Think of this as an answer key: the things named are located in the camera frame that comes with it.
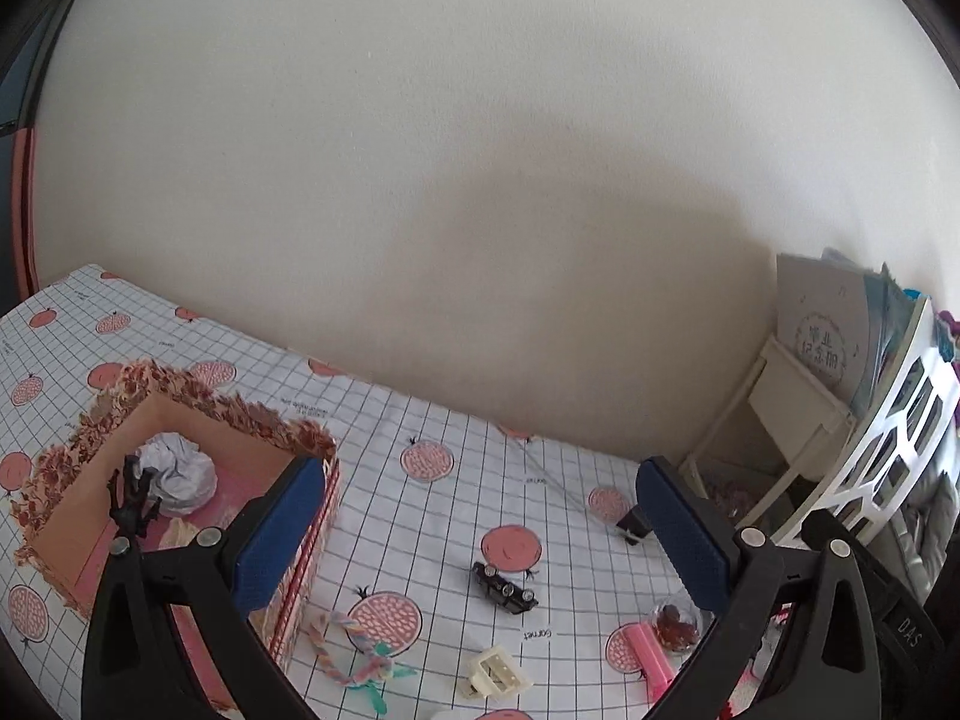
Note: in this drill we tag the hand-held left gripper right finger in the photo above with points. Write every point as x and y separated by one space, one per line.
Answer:
682 532

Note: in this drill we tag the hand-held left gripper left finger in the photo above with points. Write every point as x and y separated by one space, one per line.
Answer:
277 532

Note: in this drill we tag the white paper ball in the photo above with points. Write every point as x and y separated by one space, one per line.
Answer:
180 472

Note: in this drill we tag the pink plastic sealing stick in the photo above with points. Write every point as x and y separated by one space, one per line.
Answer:
649 652

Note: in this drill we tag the black branched plastic piece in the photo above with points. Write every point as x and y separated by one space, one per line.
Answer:
129 502

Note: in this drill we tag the black toy car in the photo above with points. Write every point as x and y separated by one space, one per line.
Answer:
504 589

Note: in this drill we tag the floral paper gift box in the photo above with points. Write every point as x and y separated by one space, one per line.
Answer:
75 525

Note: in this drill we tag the cream plastic clip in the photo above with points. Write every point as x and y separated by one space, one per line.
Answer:
495 671

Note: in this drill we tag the grid print desktop tablecloth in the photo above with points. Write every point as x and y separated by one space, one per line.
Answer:
450 525

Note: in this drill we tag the black power adapter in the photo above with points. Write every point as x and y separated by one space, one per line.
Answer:
634 521

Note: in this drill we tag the purple trinkets pile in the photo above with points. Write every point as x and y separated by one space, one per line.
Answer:
724 495

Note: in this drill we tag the clear drinking glass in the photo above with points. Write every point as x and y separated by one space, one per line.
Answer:
664 604

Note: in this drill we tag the clear ball with red bits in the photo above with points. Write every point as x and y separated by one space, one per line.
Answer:
675 626

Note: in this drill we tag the white lattice bookshelf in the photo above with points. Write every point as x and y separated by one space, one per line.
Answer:
806 405

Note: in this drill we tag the grey album book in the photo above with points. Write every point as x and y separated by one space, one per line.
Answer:
821 330

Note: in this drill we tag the purple fabric flower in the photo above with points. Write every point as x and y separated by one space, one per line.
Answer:
949 322

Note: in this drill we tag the blue thin books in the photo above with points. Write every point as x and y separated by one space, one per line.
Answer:
889 307

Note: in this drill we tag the pink board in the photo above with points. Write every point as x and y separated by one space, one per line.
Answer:
25 225

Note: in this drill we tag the dark blue cabinet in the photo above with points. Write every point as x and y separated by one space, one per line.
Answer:
19 101

